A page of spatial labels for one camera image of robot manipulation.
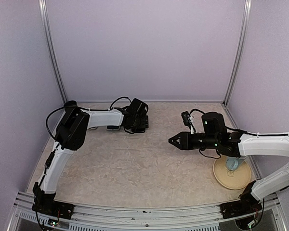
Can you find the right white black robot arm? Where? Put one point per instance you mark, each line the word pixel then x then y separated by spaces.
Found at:
pixel 233 146

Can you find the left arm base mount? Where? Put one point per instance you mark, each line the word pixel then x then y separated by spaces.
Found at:
pixel 53 208

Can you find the right aluminium frame post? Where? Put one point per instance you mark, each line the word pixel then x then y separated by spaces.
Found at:
pixel 239 51

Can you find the front aluminium rail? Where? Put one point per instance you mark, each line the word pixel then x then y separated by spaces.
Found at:
pixel 106 218

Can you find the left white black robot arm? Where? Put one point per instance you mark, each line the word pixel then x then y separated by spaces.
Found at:
pixel 70 135

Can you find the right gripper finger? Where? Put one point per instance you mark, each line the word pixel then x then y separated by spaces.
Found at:
pixel 176 138
pixel 177 144

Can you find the light blue mug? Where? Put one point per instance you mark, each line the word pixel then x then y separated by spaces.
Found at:
pixel 233 163

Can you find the light blue phone case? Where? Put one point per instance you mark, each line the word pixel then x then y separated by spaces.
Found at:
pixel 113 128

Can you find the aluminium frame post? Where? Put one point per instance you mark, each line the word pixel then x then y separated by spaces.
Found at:
pixel 47 30
pixel 239 51

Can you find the beige round plate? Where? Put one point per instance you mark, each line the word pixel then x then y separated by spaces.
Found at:
pixel 234 180

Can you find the left aluminium frame post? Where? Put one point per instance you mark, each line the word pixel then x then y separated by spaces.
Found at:
pixel 47 30

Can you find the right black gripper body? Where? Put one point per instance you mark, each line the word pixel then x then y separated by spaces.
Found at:
pixel 190 142

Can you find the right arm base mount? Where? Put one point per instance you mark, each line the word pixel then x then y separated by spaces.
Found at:
pixel 247 204

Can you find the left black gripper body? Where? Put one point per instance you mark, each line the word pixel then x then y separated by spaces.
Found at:
pixel 138 123

